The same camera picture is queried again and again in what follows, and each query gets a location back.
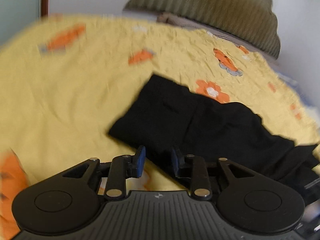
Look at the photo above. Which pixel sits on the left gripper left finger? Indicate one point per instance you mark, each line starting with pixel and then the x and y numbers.
pixel 122 168

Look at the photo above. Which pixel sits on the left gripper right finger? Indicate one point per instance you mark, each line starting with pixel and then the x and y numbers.
pixel 192 167

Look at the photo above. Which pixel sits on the black garment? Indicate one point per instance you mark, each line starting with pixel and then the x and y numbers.
pixel 167 115

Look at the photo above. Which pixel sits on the yellow floral quilt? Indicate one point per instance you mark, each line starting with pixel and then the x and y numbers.
pixel 66 79

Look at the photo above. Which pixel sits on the blue striped bed sheet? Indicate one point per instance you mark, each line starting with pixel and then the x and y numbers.
pixel 306 100

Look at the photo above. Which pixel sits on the grey brown pillow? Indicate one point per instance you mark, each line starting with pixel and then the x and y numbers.
pixel 185 23

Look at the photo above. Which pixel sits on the olive green headboard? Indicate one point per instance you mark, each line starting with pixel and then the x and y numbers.
pixel 250 20

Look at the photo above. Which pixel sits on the glass wardrobe door with flowers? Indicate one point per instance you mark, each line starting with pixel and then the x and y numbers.
pixel 15 15

